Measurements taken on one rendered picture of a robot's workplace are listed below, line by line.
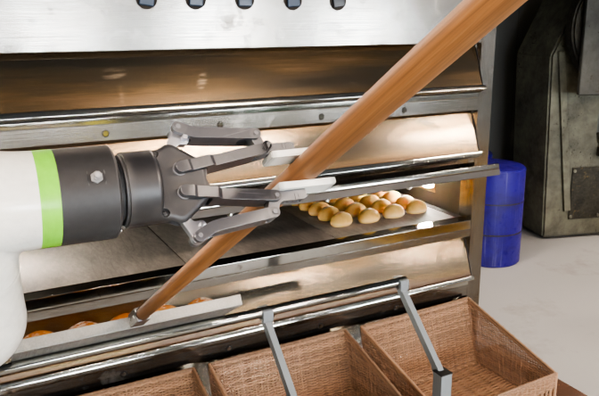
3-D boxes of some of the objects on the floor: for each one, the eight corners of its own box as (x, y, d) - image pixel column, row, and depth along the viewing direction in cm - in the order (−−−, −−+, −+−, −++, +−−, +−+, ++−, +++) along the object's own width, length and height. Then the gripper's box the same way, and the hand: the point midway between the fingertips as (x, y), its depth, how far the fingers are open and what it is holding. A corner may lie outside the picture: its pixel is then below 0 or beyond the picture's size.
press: (581, 205, 726) (606, -49, 668) (678, 236, 624) (718, -61, 565) (486, 219, 675) (504, -54, 616) (575, 256, 572) (606, -69, 514)
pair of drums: (463, 223, 663) (467, 142, 645) (546, 259, 563) (554, 165, 545) (404, 232, 636) (407, 147, 618) (481, 272, 536) (488, 173, 517)
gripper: (98, 132, 71) (296, 119, 82) (123, 278, 67) (329, 243, 78) (109, 101, 65) (322, 90, 76) (137, 260, 61) (359, 226, 71)
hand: (299, 171), depth 75 cm, fingers closed on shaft, 3 cm apart
